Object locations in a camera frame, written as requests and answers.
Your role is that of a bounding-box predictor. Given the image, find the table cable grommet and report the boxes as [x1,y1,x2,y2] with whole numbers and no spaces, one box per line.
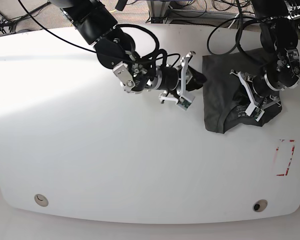
[34,194,49,207]
[252,199,268,213]

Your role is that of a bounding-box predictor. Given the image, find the red tape rectangle marking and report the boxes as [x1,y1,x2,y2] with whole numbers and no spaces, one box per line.
[273,139,296,177]

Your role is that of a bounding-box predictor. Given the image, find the right table cable grommet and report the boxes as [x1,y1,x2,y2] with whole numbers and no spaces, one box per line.
[252,199,268,213]

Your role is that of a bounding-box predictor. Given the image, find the left table cable grommet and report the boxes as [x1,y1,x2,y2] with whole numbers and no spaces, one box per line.
[34,194,49,207]

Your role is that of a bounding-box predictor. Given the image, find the black tripod stand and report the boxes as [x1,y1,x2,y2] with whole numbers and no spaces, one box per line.
[0,1,51,35]

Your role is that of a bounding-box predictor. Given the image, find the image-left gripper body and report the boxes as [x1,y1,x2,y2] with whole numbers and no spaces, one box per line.
[158,51,196,105]

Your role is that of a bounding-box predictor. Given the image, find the aluminium frame post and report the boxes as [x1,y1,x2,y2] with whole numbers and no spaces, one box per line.
[146,0,171,24]

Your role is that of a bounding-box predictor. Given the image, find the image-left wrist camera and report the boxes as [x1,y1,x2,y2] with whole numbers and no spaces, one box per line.
[177,97,192,111]

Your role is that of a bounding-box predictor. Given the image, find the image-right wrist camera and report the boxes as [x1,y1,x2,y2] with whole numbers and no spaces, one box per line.
[251,107,265,122]

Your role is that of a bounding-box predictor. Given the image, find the dark grey T-shirt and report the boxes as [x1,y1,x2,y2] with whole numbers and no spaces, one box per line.
[202,52,283,134]

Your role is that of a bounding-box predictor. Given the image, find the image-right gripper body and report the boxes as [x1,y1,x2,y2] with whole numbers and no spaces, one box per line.
[230,69,282,117]

